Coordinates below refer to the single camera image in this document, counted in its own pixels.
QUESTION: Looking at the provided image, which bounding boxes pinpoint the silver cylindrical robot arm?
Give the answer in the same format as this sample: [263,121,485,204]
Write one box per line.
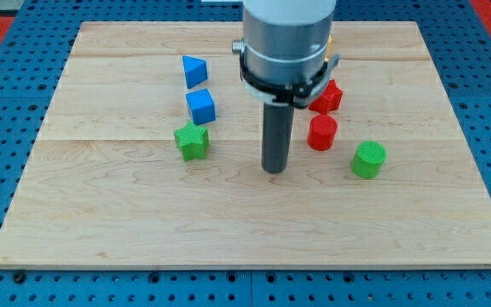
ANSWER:
[242,0,336,85]

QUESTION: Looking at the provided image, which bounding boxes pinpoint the yellow block behind arm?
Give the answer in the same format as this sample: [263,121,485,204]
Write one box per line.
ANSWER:
[325,34,332,61]

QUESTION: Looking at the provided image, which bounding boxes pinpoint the blue triangle block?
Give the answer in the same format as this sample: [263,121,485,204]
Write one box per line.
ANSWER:
[182,55,208,89]

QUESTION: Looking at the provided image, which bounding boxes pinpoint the green cylinder block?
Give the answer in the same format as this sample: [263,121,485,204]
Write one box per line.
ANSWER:
[351,141,387,179]

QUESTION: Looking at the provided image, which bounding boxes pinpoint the blue cube block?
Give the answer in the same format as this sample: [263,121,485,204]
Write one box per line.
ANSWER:
[186,89,216,125]

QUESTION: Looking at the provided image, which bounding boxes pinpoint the black and white mounting clamp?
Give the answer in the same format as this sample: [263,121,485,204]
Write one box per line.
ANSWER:
[240,54,340,109]

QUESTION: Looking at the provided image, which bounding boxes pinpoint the red cylinder block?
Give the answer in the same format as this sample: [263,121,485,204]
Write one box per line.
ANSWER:
[307,114,338,151]

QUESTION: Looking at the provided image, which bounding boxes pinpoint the light wooden board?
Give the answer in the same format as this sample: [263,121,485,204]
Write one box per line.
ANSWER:
[0,21,491,270]

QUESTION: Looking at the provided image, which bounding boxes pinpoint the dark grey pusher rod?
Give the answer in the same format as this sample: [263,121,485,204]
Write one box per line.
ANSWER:
[262,104,294,174]

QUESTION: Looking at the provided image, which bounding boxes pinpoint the red star block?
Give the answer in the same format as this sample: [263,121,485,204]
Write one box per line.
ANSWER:
[309,79,344,114]

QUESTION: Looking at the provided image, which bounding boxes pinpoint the green star block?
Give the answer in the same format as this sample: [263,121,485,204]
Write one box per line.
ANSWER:
[174,121,210,161]

